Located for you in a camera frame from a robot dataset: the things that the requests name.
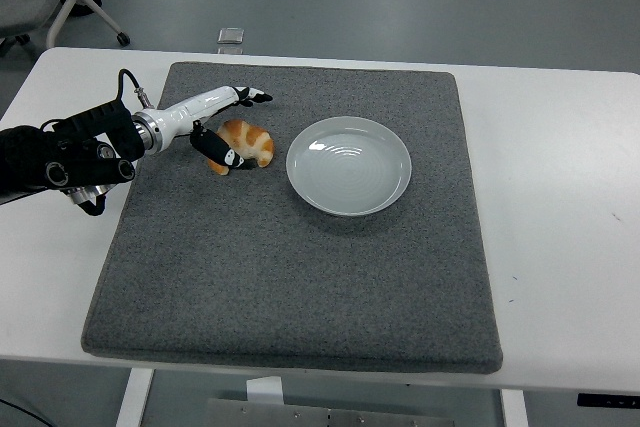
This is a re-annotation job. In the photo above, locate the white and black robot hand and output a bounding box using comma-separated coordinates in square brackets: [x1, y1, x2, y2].
[149, 84, 275, 171]

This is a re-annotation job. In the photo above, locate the golden croissant bread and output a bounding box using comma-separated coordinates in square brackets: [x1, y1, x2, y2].
[207, 119, 276, 177]

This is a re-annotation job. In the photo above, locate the pale grey round plate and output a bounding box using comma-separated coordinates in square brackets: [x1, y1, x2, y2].
[285, 115, 413, 218]

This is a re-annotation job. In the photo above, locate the grey metal plate with screws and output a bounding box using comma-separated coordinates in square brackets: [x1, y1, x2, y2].
[204, 398, 457, 427]

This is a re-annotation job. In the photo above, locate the grey felt mat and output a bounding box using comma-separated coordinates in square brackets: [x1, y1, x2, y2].
[80, 61, 504, 376]

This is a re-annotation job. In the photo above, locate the white table leg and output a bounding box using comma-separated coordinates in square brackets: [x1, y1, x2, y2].
[499, 389, 530, 427]
[115, 369, 155, 427]

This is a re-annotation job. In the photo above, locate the black table control panel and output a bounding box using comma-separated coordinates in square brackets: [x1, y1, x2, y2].
[577, 391, 640, 408]

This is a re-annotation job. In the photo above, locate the grey office chair white frame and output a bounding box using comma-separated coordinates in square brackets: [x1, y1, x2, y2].
[0, 0, 132, 59]

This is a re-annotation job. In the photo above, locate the white table centre bracket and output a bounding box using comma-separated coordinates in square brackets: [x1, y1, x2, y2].
[245, 375, 285, 406]

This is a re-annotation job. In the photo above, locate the thin black floor cable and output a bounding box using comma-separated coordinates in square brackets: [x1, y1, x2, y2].
[0, 398, 39, 427]

